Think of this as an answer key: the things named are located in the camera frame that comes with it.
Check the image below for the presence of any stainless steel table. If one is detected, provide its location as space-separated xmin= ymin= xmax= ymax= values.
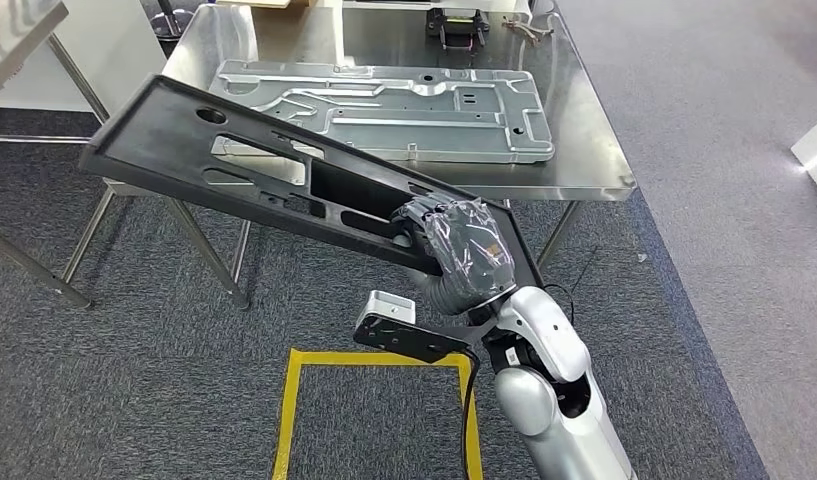
xmin=0 ymin=0 xmax=112 ymax=311

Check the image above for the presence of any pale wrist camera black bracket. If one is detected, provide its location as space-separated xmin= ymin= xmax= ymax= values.
xmin=352 ymin=289 xmax=481 ymax=365

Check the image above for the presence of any stainless steel workbench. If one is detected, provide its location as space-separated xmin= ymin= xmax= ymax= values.
xmin=58 ymin=0 xmax=639 ymax=313

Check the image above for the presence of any black plastic plate frame part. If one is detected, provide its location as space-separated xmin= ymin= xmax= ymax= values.
xmin=78 ymin=74 xmax=546 ymax=290

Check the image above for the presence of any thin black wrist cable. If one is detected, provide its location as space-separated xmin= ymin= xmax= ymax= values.
xmin=543 ymin=246 xmax=600 ymax=327

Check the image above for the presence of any grey stamped metal panel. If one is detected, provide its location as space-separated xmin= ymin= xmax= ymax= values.
xmin=207 ymin=59 xmax=556 ymax=166

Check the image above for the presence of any brown wire bundle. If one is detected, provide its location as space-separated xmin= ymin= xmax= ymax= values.
xmin=501 ymin=15 xmax=555 ymax=46

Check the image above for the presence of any thick black camera cable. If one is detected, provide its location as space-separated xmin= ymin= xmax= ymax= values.
xmin=459 ymin=349 xmax=483 ymax=480

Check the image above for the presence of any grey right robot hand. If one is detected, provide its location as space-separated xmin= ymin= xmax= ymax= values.
xmin=389 ymin=193 xmax=518 ymax=311

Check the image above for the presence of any black round stool base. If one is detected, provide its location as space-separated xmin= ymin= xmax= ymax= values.
xmin=149 ymin=0 xmax=195 ymax=41

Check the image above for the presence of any black device with yellow insert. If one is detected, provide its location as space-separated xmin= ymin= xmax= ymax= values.
xmin=425 ymin=7 xmax=491 ymax=52

